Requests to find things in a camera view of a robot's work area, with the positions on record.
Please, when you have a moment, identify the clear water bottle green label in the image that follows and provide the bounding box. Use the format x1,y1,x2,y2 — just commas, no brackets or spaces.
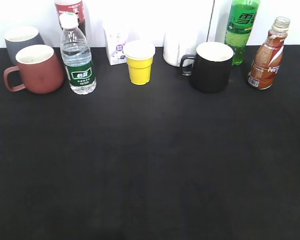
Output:
59,12,97,95

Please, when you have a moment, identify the yellow plastic cup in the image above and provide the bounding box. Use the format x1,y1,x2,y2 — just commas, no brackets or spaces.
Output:
123,40,156,86

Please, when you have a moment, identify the cola bottle red label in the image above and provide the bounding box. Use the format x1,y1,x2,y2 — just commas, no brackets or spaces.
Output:
54,0,87,37

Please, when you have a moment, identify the grey mug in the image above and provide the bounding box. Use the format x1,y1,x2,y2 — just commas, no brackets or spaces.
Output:
4,26,45,66

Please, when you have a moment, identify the black mug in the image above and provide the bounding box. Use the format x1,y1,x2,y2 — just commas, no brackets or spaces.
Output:
179,41,234,93

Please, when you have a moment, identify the grey vertical cable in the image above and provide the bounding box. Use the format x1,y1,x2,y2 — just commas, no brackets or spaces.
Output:
206,0,216,43

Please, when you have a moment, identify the white mug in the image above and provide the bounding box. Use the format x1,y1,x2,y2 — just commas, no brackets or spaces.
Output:
163,29,198,67

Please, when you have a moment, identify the green sprite bottle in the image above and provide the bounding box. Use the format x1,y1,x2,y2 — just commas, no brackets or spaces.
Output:
224,0,261,66

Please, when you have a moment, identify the red mug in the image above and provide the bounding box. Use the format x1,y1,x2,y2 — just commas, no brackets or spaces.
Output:
3,44,65,94

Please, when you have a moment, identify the brown nescafe coffee bottle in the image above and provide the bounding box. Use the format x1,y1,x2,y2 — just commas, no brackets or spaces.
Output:
247,16,291,90

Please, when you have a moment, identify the white milk carton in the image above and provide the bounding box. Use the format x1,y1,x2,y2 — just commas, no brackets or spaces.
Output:
102,21,129,66

